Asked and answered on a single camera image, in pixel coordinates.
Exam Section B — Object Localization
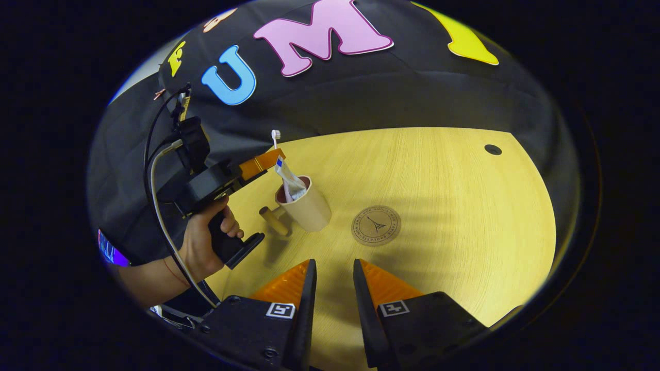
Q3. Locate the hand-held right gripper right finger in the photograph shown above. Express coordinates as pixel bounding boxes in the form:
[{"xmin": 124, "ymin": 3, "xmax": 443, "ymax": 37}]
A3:
[{"xmin": 353, "ymin": 259, "xmax": 489, "ymax": 370}]

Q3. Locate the white toothpaste tube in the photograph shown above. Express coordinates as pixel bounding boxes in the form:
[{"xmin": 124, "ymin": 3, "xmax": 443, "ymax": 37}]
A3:
[{"xmin": 274, "ymin": 157, "xmax": 308, "ymax": 203}]

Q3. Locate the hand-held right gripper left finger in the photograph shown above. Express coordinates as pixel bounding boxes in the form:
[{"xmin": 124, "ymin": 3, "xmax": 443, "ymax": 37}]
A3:
[{"xmin": 197, "ymin": 259, "xmax": 317, "ymax": 371}]

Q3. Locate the beige cup with wooden handle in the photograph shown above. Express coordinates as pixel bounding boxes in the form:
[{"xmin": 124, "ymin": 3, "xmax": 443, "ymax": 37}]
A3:
[{"xmin": 259, "ymin": 175, "xmax": 333, "ymax": 238}]

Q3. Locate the round wooden coaster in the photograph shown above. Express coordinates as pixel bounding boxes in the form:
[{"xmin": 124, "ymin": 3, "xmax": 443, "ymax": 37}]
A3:
[{"xmin": 351, "ymin": 206, "xmax": 402, "ymax": 247}]

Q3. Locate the white cable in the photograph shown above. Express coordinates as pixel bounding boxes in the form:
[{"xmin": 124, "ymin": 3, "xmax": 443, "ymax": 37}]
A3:
[{"xmin": 150, "ymin": 140, "xmax": 220, "ymax": 307}]

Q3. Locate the wooden desktop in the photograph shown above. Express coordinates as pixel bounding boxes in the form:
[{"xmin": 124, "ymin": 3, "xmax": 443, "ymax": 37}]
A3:
[{"xmin": 206, "ymin": 127, "xmax": 557, "ymax": 369}]

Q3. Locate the black backdrop cloth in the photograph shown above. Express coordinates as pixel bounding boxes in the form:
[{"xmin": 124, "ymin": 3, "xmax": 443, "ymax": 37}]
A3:
[{"xmin": 88, "ymin": 0, "xmax": 581, "ymax": 268}]

